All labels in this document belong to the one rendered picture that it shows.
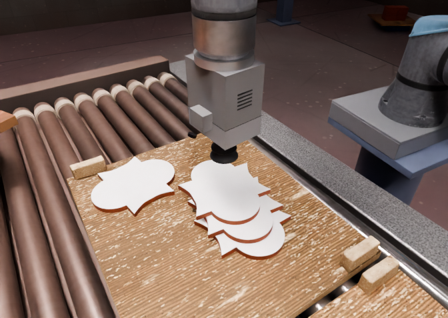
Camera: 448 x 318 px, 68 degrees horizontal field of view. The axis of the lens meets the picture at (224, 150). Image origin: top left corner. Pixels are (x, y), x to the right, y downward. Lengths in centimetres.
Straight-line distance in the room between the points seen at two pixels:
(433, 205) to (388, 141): 137
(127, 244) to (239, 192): 19
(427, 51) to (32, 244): 82
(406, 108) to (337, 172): 27
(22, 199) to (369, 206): 61
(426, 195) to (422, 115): 136
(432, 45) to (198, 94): 55
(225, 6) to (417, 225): 46
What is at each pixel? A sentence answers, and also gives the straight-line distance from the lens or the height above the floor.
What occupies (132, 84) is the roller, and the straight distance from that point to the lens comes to 101.
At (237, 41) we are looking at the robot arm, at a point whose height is 122.
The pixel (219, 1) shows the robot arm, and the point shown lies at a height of 126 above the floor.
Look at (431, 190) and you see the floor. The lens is 230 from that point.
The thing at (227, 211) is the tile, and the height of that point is 97.
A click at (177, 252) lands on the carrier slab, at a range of 51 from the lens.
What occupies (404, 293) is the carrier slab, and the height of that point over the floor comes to 94.
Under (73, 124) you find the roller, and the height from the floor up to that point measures 92.
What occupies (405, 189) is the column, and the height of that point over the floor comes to 73.
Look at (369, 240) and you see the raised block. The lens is 52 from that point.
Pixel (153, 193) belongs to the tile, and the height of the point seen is 95.
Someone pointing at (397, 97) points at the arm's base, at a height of 97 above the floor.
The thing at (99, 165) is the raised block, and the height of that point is 95.
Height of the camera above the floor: 134
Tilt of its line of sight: 36 degrees down
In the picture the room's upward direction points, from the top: straight up
